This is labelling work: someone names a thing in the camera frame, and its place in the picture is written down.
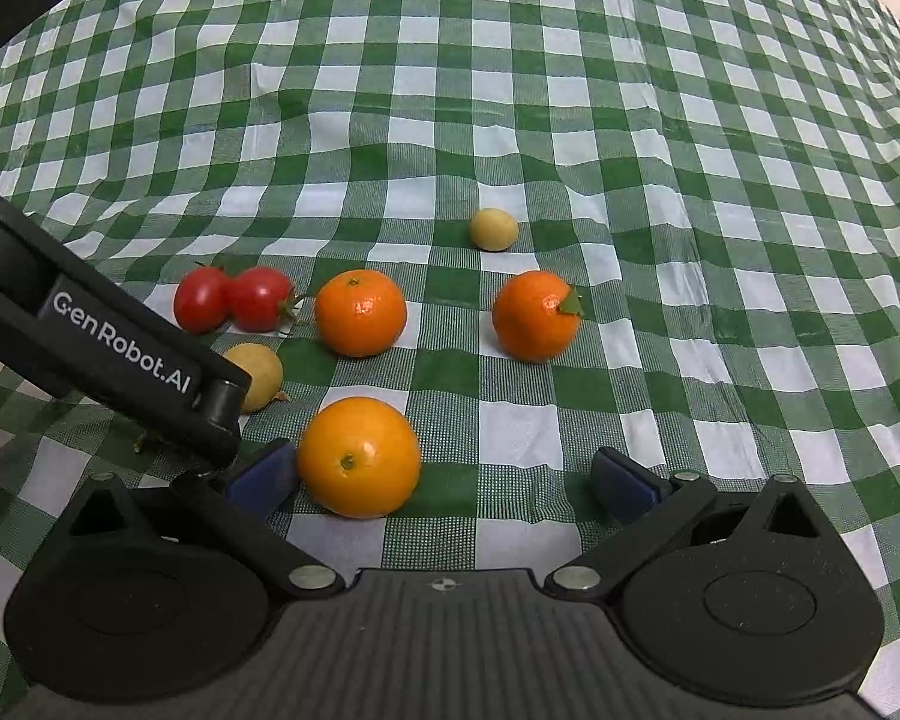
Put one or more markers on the large smooth orange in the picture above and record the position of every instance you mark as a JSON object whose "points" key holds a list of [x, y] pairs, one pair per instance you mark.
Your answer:
{"points": [[358, 457]]}

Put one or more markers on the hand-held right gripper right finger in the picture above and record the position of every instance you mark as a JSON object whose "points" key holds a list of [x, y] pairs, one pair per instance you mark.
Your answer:
{"points": [[621, 491]]}

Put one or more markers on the green white checked tablecloth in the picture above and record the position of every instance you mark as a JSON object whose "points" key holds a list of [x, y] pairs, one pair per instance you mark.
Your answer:
{"points": [[570, 127]]}

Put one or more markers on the red cherry tomato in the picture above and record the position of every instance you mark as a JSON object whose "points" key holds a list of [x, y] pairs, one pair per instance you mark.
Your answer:
{"points": [[259, 298], [201, 300]]}

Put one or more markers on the yellow fruit with stem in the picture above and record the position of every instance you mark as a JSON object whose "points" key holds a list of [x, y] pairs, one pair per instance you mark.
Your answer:
{"points": [[259, 375]]}

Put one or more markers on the small round yellow fruit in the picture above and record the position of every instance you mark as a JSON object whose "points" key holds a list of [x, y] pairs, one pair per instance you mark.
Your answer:
{"points": [[493, 229]]}

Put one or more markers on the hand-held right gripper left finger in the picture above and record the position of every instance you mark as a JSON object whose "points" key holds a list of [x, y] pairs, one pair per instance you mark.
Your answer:
{"points": [[264, 478]]}

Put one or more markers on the orange tangerine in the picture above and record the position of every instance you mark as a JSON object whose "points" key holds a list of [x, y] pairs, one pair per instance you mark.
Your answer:
{"points": [[360, 313], [534, 316]]}

